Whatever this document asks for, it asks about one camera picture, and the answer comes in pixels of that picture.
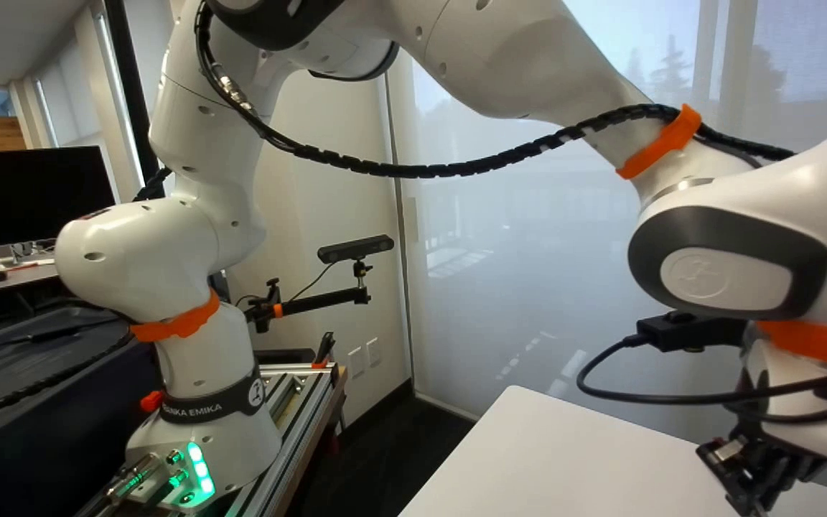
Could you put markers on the white wall socket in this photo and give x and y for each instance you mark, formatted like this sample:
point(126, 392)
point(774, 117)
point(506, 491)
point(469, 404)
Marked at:
point(374, 352)
point(356, 362)

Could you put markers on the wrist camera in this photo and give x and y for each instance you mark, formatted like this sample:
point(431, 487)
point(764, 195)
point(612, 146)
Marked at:
point(693, 332)

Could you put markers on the window with white shade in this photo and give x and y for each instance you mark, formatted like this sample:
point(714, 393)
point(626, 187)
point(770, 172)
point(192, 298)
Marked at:
point(528, 273)
point(76, 108)

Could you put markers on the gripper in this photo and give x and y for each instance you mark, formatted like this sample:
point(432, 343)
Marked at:
point(762, 470)

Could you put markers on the black monitor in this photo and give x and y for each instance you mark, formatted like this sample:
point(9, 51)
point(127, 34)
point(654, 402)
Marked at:
point(26, 194)

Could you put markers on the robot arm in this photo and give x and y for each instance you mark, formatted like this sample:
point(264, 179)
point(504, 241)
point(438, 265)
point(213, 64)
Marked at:
point(198, 237)

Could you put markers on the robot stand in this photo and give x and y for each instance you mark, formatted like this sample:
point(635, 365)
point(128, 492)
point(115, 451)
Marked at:
point(298, 424)

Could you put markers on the black red clamp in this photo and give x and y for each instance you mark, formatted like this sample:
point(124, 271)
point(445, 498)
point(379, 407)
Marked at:
point(323, 350)

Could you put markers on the white desk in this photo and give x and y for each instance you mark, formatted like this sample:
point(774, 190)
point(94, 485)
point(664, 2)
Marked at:
point(11, 276)

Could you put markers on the black storage bin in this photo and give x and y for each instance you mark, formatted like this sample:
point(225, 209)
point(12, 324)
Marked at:
point(40, 402)

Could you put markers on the camera on mount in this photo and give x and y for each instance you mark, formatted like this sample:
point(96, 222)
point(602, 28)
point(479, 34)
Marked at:
point(342, 273)

